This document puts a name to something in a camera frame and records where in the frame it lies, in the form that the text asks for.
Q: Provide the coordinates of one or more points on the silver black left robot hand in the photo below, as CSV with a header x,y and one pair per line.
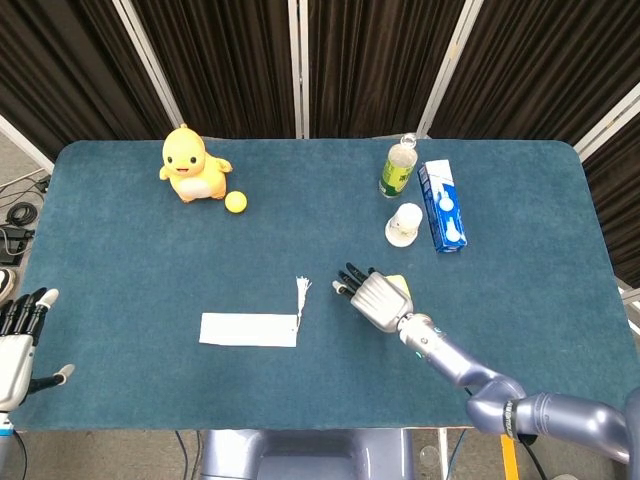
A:
x,y
12,355

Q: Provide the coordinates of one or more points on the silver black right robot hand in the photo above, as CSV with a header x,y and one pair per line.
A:
x,y
380,300

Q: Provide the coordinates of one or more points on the yellow object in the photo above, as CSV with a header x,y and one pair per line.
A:
x,y
400,284

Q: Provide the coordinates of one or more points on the purple-grey right robot arm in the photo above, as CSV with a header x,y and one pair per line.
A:
x,y
465,367

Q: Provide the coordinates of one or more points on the white sneaker shoe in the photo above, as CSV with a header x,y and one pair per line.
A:
x,y
6,285

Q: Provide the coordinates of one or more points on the white paper cup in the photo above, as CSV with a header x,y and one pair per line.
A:
x,y
404,225

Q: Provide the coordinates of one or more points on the blue felt table cover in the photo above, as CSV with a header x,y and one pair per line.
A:
x,y
310,225

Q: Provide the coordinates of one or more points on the blue white milk carton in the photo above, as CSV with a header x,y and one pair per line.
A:
x,y
445,205

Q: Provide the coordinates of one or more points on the green label plastic bottle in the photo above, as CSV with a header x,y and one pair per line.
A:
x,y
397,172

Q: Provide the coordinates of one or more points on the white paper bookmark with tassel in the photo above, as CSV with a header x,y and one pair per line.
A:
x,y
245,330

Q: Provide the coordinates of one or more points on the purple-grey robot torso base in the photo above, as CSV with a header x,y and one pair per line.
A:
x,y
305,455

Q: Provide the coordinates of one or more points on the small yellow ball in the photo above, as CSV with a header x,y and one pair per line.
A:
x,y
235,202

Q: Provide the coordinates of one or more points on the yellow floor tape strip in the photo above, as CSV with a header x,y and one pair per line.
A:
x,y
509,460

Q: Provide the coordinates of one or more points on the yellow duck plush toy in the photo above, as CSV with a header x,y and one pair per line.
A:
x,y
195,167

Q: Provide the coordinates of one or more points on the dark curtain screen panel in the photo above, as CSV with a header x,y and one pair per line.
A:
x,y
620,200
60,65
370,60
220,60
540,65

